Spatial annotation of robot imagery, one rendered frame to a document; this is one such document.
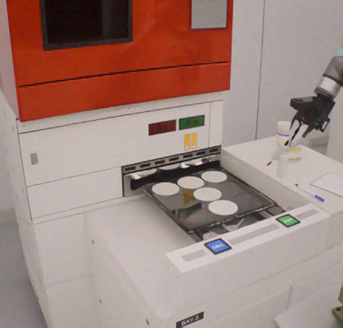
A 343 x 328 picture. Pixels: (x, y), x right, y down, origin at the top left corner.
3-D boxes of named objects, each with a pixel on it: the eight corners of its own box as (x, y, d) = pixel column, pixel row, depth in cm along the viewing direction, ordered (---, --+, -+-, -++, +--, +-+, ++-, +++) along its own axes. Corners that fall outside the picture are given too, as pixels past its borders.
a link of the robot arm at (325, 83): (334, 79, 124) (315, 73, 131) (327, 92, 125) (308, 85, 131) (345, 90, 128) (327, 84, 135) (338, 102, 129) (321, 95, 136)
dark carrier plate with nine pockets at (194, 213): (142, 186, 159) (142, 185, 159) (218, 168, 174) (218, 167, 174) (190, 231, 131) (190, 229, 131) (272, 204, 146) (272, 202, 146)
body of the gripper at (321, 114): (322, 134, 131) (341, 103, 130) (308, 124, 126) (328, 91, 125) (306, 127, 138) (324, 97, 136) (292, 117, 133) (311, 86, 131)
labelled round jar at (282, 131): (272, 142, 182) (274, 121, 178) (283, 140, 185) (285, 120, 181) (282, 147, 176) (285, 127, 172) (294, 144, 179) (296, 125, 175)
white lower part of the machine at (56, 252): (29, 283, 237) (4, 157, 203) (151, 248, 272) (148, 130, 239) (62, 372, 180) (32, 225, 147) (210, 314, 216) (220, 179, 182)
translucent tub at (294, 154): (276, 156, 168) (278, 140, 165) (292, 154, 169) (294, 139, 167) (285, 163, 161) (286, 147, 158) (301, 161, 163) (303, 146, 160)
